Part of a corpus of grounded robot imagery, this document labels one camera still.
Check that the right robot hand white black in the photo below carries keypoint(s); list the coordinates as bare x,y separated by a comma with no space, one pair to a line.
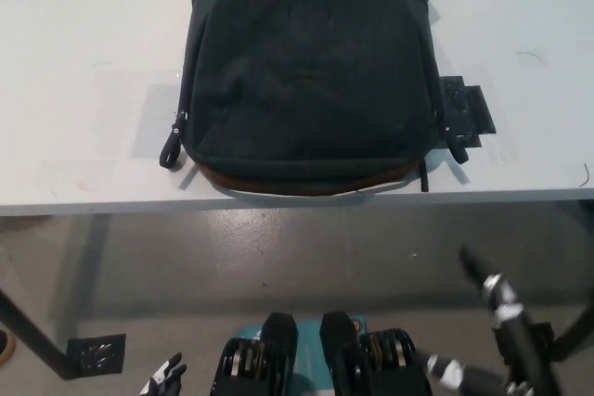
503,317

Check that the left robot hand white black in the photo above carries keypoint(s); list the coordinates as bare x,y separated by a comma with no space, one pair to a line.
162,377

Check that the dark grey backpack brown trim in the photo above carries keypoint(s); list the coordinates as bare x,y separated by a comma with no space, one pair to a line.
301,80

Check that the black table leg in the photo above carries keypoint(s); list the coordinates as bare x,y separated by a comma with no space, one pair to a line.
37,338
577,331

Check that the round tan black roll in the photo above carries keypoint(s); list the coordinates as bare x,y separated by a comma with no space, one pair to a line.
5,347

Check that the black tape patch on table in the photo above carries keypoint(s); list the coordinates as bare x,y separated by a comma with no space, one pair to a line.
468,113

